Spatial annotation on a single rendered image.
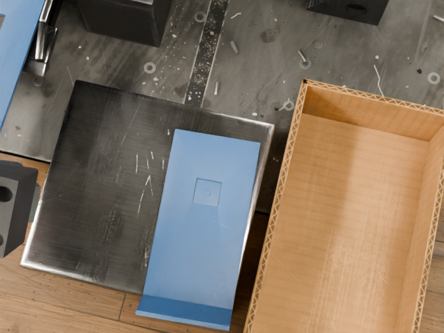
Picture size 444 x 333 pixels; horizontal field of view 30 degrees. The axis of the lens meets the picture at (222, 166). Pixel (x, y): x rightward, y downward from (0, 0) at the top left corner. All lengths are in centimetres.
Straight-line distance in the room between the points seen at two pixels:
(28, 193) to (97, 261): 21
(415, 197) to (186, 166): 19
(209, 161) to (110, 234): 10
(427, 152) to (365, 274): 12
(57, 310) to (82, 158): 12
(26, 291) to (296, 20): 32
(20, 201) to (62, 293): 24
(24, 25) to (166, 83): 14
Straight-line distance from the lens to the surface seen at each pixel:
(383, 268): 68
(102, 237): 66
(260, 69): 72
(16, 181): 44
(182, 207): 66
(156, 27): 69
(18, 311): 69
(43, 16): 65
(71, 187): 68
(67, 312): 68
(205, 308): 64
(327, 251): 68
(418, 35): 75
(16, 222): 46
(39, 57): 64
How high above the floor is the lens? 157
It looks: 75 degrees down
